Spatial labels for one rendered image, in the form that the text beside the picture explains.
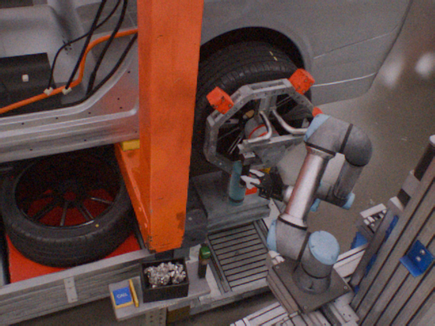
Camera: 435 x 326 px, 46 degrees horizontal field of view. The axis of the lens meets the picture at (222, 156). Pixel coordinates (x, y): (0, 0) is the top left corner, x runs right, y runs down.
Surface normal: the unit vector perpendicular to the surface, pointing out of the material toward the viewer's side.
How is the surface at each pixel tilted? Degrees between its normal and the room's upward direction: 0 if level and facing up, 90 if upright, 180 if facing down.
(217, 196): 0
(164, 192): 90
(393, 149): 0
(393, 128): 0
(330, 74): 90
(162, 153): 90
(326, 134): 47
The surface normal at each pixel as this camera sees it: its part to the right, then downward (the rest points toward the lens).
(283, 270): 0.11, -0.70
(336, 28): 0.37, 0.69
